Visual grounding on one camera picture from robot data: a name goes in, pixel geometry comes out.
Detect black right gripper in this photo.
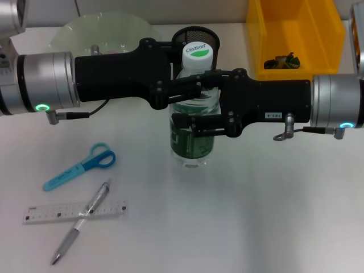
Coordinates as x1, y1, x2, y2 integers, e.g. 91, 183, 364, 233
171, 68, 313, 139

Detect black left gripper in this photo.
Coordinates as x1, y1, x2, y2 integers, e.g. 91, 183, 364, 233
73, 38, 203, 111

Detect clear bottle with green label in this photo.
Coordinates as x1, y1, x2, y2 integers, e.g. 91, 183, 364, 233
169, 42, 221, 171

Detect green plastic wrapper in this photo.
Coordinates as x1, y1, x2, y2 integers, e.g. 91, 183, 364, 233
263, 52, 301, 70

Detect blue scissors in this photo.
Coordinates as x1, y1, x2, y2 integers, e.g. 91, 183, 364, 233
42, 142, 117, 192

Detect black mesh pen cup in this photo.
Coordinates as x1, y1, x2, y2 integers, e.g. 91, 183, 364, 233
172, 26, 221, 71

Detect green glass fruit plate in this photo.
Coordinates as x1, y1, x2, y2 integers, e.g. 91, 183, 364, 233
47, 11, 163, 56

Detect clear silver ballpoint pen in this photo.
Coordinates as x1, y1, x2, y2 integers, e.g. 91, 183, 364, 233
50, 177, 113, 266

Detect transparent plastic ruler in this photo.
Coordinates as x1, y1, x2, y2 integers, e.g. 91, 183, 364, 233
22, 198, 129, 226

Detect yellow plastic storage bin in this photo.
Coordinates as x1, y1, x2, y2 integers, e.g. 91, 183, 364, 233
246, 0, 346, 81

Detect right gripper grey cable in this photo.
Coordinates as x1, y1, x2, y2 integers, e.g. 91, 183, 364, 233
272, 112, 346, 142

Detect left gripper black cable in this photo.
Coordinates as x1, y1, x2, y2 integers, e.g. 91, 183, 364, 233
45, 99, 109, 125

